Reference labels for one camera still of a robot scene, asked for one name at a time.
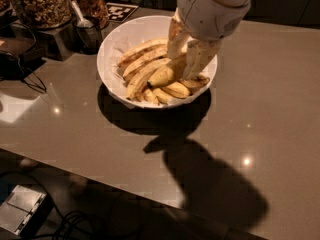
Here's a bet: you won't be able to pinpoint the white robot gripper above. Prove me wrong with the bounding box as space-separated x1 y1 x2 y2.
167 0 250 80

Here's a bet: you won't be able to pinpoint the large yellow banana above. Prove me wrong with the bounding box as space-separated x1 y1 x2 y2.
147 54 186 88

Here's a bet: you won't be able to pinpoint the right brown-tipped banana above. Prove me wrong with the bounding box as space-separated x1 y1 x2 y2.
180 75 210 89

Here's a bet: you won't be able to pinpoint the small lower right banana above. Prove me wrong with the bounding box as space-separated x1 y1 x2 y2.
163 82 191 99

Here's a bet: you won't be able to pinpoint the small banana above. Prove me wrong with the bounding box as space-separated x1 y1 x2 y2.
163 82 191 99
142 89 159 105

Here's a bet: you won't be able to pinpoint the white bowl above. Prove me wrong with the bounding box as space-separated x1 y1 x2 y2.
96 15 218 110

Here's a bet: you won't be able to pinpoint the upper left banana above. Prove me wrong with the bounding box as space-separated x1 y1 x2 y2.
117 38 168 67

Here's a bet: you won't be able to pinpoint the small bottom banana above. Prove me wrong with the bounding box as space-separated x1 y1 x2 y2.
142 89 159 105

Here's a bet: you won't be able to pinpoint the black white marker tag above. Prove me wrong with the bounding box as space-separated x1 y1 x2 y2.
106 2 138 23

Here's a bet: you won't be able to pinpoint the dark cup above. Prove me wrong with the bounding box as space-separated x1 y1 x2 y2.
72 17 102 55

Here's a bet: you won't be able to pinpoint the white spoon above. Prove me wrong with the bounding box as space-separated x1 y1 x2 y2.
69 0 93 28

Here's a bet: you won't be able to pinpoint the small glass granola jar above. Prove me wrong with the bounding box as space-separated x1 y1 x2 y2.
77 0 109 29

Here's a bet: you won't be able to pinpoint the metal jar stand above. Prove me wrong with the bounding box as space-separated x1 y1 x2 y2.
35 23 76 61

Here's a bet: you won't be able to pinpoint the large glass nut jar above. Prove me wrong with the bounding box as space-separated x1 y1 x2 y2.
11 0 72 30

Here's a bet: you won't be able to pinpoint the black device on left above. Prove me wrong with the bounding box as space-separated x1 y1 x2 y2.
0 22 48 93

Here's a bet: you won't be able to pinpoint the grey box on floor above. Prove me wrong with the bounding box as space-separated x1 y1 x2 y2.
0 181 53 238

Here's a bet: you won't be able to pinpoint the black floor cables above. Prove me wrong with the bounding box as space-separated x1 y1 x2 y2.
0 170 151 240

